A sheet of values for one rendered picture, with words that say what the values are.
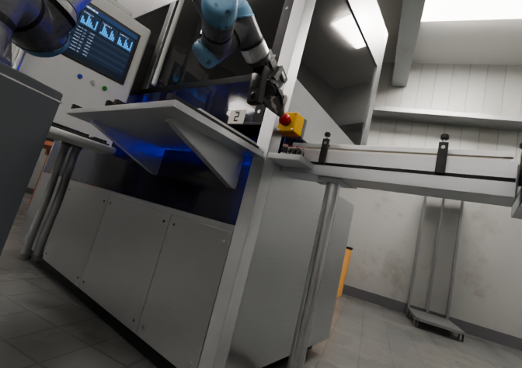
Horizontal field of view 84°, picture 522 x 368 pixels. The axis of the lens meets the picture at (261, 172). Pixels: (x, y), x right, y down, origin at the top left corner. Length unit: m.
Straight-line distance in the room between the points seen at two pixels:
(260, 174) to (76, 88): 1.08
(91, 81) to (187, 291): 1.15
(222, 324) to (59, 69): 1.36
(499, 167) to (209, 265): 0.91
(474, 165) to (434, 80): 4.09
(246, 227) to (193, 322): 0.38
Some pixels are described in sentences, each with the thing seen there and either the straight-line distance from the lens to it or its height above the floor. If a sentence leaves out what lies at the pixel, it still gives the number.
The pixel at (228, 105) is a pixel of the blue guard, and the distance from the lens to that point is 1.26.
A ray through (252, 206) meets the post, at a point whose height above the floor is 0.68.
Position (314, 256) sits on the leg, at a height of 0.57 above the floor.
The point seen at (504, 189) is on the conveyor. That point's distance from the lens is 0.94.
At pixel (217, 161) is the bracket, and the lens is 1.00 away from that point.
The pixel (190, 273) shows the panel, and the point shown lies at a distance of 1.17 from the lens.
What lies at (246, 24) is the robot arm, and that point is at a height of 1.12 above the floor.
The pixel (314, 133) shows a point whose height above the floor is 1.07.
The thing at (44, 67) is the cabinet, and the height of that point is 1.07.
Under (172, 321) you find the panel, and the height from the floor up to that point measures 0.21.
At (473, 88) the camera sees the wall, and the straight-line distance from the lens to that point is 5.02.
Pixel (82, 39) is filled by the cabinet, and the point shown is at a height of 1.28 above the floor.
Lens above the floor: 0.63
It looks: 10 degrees up
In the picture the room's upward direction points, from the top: 14 degrees clockwise
